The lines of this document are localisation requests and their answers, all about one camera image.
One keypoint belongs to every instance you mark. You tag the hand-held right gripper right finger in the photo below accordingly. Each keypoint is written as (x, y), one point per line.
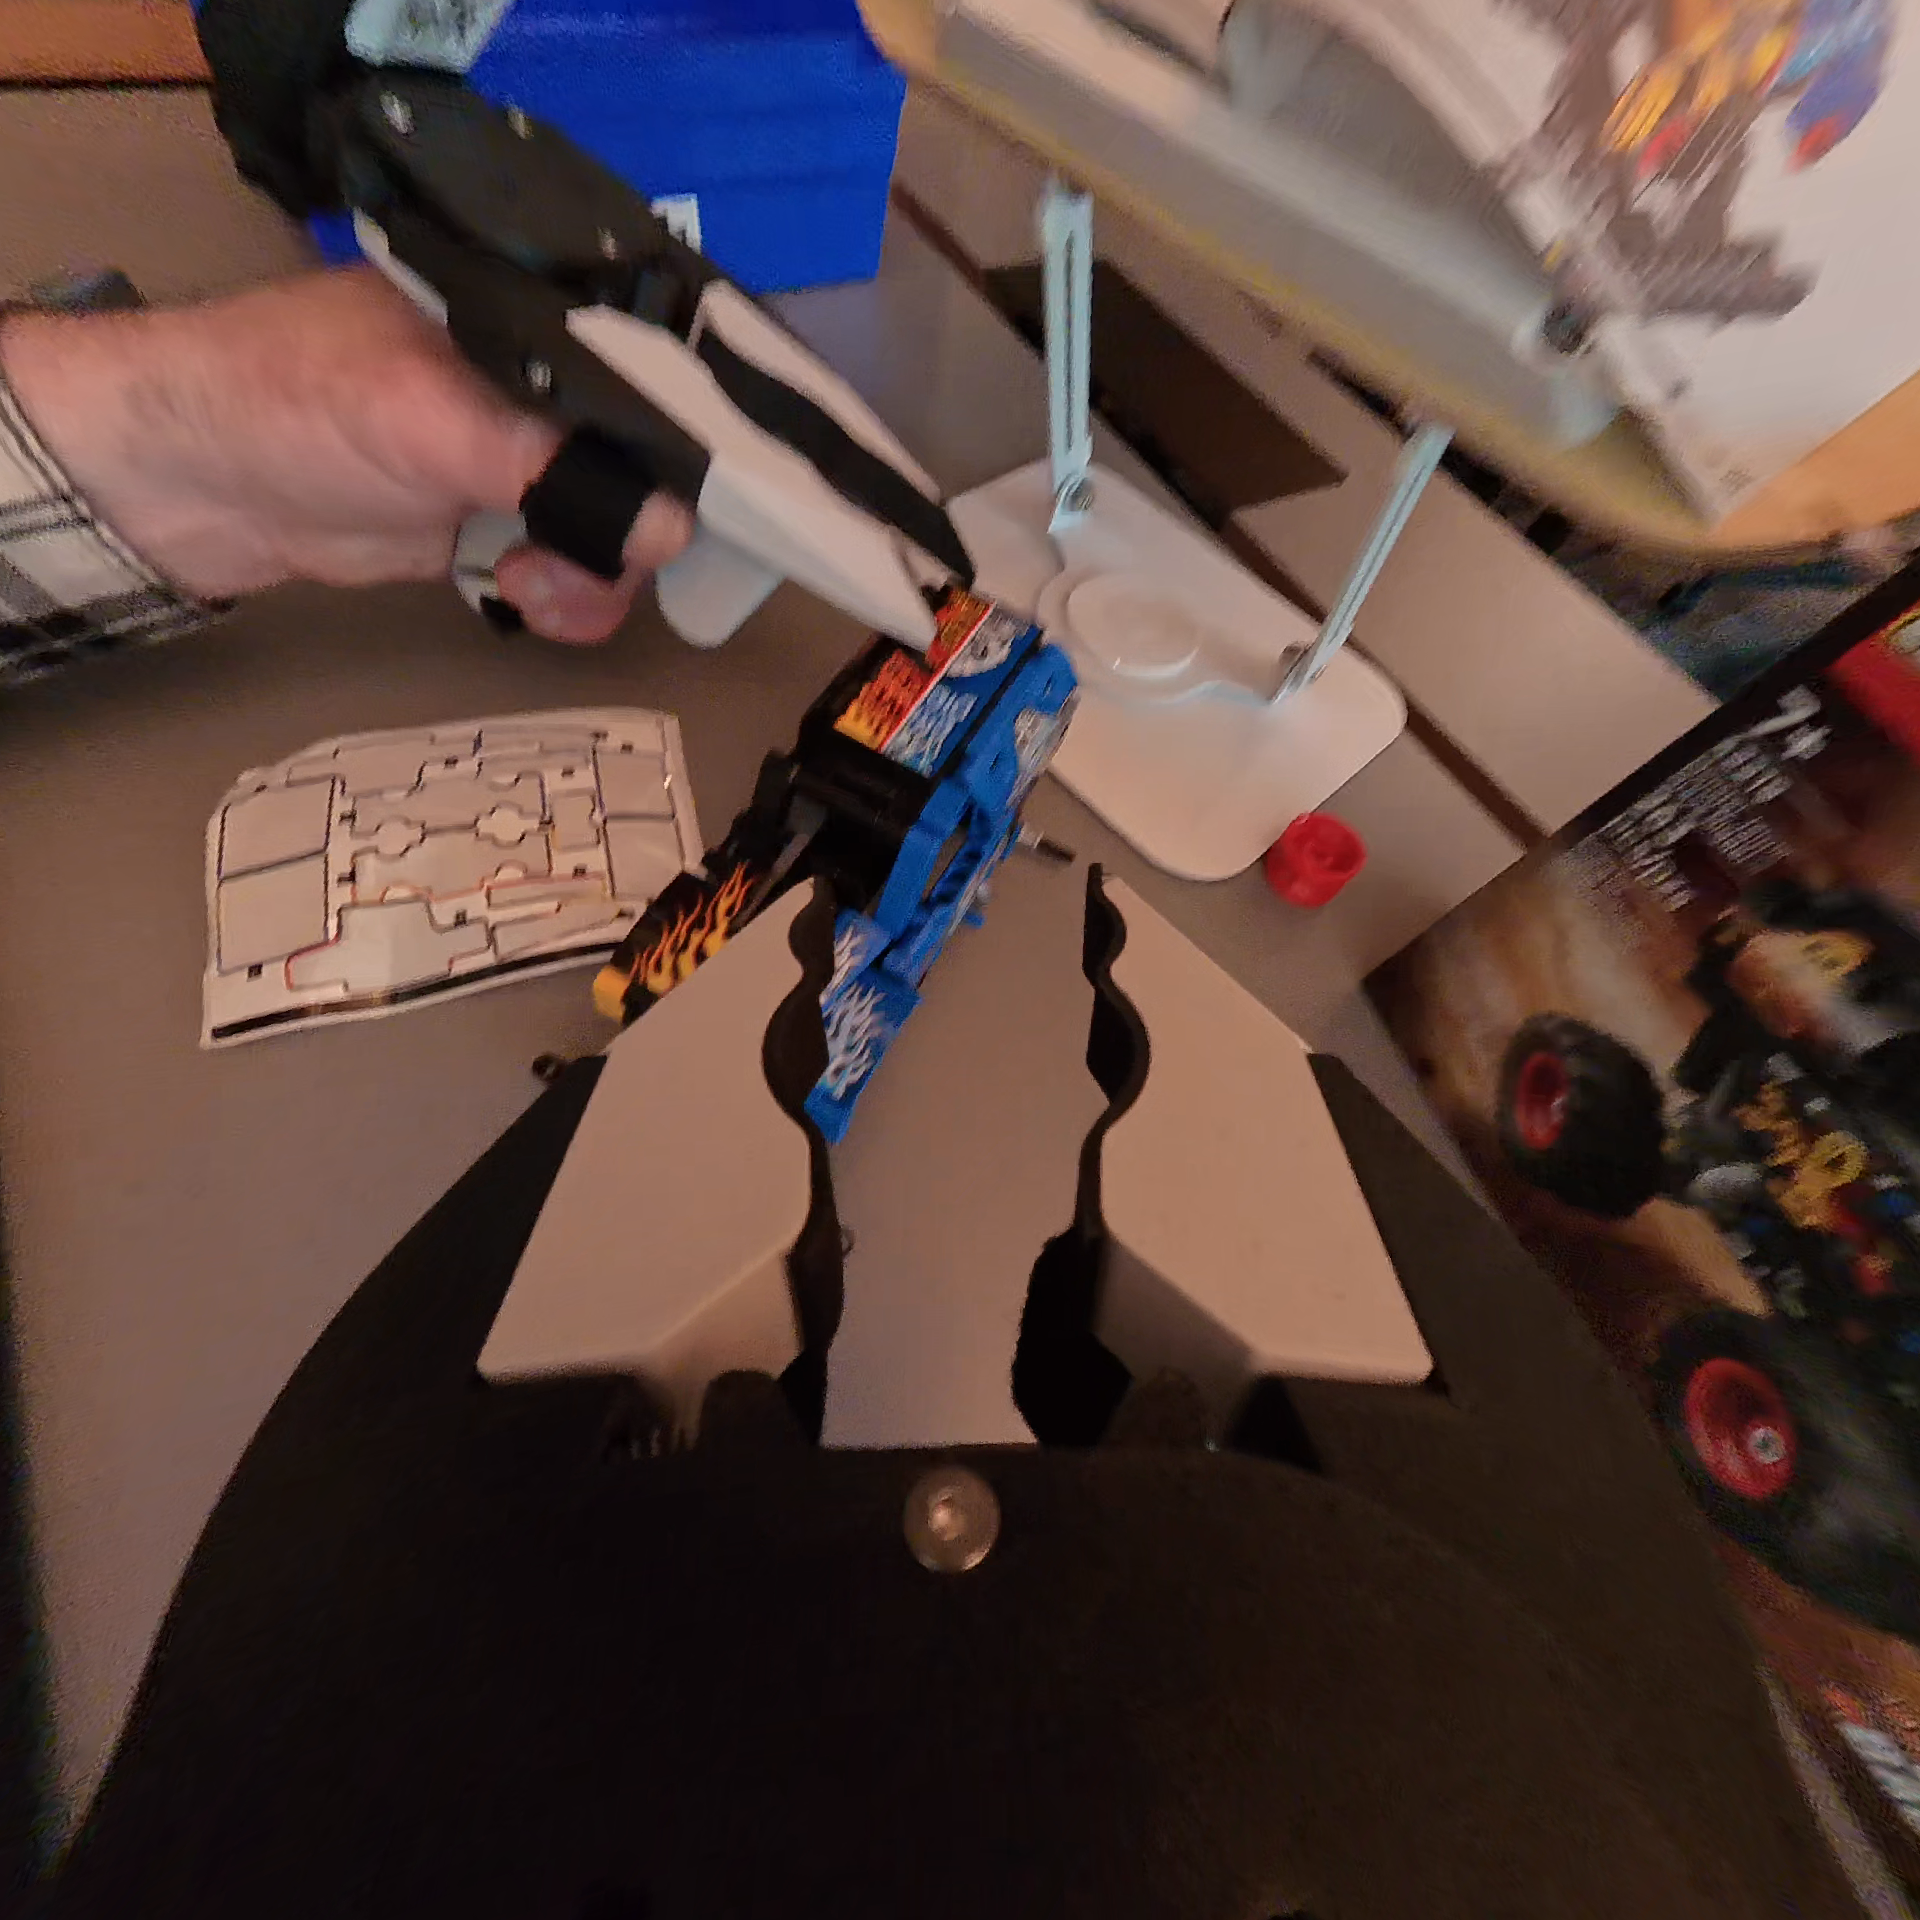
(1277, 1202)

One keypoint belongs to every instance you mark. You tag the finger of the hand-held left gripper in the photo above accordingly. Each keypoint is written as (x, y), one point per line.
(855, 452)
(751, 498)

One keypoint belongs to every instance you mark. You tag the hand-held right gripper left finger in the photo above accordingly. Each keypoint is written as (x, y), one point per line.
(645, 1202)

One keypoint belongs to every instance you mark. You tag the blue black brick truck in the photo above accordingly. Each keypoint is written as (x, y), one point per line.
(901, 842)

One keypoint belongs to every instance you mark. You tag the white sticker sheet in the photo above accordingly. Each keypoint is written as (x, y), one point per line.
(422, 872)

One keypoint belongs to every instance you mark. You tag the instruction booklet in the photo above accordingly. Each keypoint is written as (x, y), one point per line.
(1680, 181)

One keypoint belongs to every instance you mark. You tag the person's left forearm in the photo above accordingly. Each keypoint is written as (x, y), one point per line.
(61, 573)

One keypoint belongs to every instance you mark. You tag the grey desk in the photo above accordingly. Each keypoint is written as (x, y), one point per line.
(270, 1260)

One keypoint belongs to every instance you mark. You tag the person's left hand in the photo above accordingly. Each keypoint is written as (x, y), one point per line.
(270, 435)

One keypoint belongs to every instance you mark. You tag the blue storage bin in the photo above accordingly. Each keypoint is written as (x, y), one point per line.
(751, 122)

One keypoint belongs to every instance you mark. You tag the large red wheel hub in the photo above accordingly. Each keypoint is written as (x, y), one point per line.
(1314, 861)

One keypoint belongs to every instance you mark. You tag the monster truck set box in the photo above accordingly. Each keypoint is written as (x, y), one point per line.
(1680, 1141)

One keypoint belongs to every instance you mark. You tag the white book stand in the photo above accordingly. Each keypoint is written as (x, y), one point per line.
(1200, 720)

